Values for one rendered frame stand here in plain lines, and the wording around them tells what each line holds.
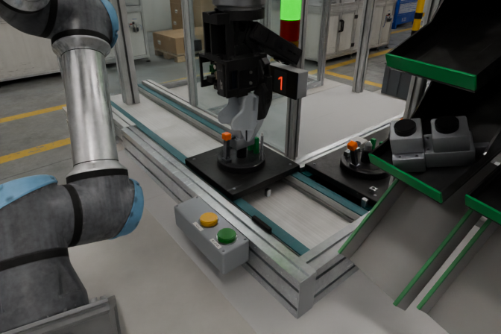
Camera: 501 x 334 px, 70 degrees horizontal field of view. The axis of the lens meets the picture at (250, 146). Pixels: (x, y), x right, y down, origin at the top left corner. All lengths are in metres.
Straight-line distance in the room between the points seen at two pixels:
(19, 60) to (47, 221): 5.30
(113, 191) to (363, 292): 0.56
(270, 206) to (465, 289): 0.48
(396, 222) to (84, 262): 0.69
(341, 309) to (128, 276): 0.47
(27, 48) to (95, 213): 5.28
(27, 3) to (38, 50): 5.18
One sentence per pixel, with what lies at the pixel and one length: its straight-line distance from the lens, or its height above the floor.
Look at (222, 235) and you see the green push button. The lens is 0.77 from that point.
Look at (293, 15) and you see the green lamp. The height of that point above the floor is 1.37.
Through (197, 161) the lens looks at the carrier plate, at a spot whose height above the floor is 0.97.
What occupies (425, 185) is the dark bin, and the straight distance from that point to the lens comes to 0.55.
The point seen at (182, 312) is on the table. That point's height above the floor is 0.86.
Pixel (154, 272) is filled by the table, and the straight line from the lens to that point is 0.88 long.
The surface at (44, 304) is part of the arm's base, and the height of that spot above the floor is 1.04.
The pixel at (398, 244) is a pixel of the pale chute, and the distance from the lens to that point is 0.69.
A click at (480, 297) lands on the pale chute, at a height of 1.04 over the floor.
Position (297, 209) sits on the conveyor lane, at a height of 0.92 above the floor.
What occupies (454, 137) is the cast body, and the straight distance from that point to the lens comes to 0.56.
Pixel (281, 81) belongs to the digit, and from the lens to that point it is 0.96.
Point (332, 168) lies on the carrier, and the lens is 1.03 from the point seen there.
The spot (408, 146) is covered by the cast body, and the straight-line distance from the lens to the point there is 0.57.
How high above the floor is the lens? 1.48
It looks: 27 degrees down
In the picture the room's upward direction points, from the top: straight up
